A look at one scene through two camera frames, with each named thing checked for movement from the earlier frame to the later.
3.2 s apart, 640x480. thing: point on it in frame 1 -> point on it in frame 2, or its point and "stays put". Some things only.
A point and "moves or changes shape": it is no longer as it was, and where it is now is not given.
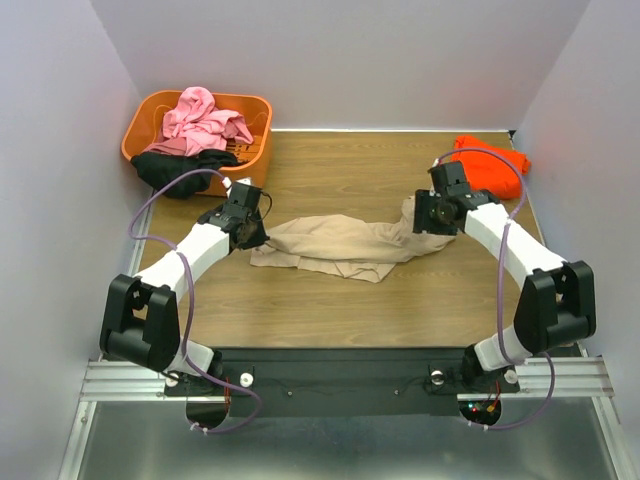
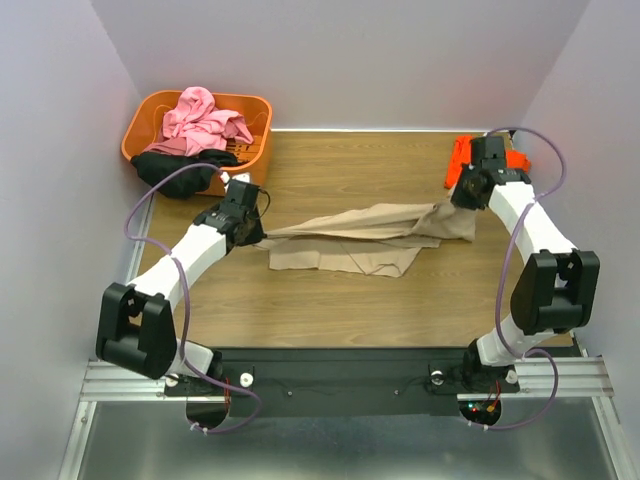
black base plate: x=338 y=382 stays put
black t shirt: x=158 y=168 stays put
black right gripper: x=427 y=216 -> x=463 y=192
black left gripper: x=258 y=241 stays put
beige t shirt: x=345 y=246 moves or changes shape
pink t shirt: x=197 y=125 stays put
